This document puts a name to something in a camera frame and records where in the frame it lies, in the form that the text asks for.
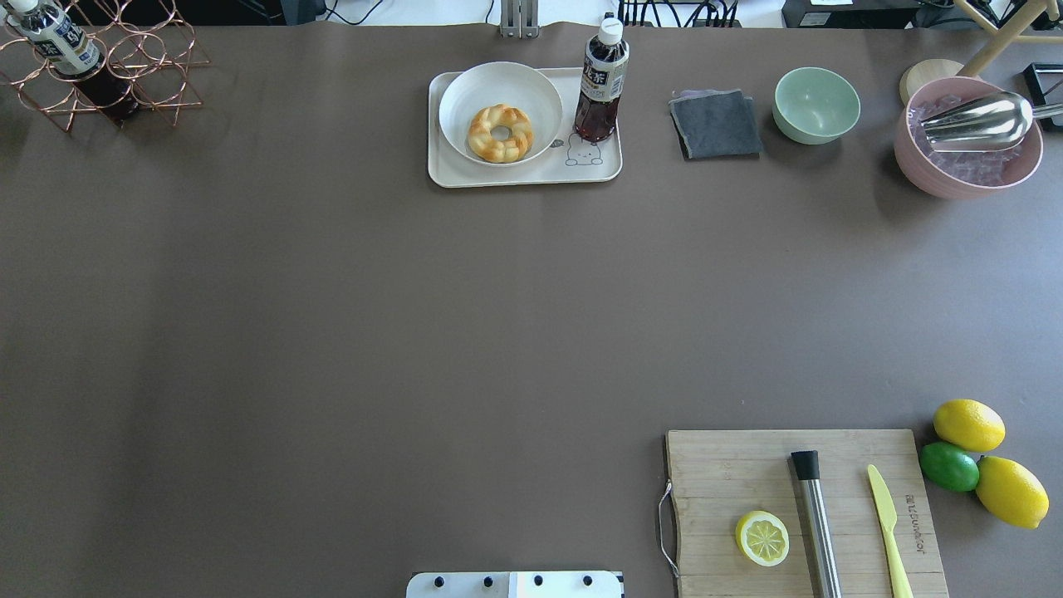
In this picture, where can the braided glazed donut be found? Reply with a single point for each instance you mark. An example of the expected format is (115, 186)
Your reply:
(501, 134)

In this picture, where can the white round plate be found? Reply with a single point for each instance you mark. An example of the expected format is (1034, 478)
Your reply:
(501, 82)

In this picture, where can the cream rabbit tray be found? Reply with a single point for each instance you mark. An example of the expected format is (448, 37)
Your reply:
(567, 159)

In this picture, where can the tea bottle on tray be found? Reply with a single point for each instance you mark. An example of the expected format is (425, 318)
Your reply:
(606, 57)

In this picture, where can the grey folded cloth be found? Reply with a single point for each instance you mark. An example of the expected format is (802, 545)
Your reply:
(715, 124)

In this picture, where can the wooden cutting board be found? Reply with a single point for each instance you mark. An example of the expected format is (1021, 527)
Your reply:
(719, 475)

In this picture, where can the steel cylinder muddler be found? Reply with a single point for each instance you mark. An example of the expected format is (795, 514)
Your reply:
(826, 575)

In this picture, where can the half lemon slice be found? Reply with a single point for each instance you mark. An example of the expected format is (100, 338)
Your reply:
(762, 538)

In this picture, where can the mint green bowl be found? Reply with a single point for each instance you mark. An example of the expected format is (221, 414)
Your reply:
(814, 106)

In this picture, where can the yellow plastic knife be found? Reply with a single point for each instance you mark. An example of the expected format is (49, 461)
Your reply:
(888, 518)

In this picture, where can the green lime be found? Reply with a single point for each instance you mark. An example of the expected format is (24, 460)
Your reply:
(949, 466)

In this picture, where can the clear ice cubes pile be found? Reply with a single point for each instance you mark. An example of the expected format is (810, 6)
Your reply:
(980, 168)

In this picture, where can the yellow lemon near board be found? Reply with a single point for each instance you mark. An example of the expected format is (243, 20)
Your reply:
(970, 425)

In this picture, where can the round wooden coaster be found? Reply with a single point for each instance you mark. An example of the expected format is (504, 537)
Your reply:
(924, 72)

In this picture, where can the pink bowl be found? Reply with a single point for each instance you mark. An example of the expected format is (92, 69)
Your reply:
(931, 180)

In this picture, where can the steel ice scoop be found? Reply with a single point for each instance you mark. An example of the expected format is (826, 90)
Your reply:
(996, 122)

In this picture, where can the yellow lemon outer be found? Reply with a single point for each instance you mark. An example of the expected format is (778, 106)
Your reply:
(1011, 492)

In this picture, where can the tea bottle in rack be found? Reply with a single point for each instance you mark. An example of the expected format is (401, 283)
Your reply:
(75, 57)

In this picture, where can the wooden stand legs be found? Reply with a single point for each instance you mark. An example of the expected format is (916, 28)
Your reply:
(1012, 32)

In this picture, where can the grey table clamp bracket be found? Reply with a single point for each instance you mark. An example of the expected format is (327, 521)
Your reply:
(519, 19)

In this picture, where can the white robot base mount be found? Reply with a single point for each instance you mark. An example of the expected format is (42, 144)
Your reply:
(565, 583)

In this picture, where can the copper wire bottle rack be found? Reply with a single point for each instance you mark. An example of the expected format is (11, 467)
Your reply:
(148, 45)

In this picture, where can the black square frame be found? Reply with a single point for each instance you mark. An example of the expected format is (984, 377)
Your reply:
(1044, 83)

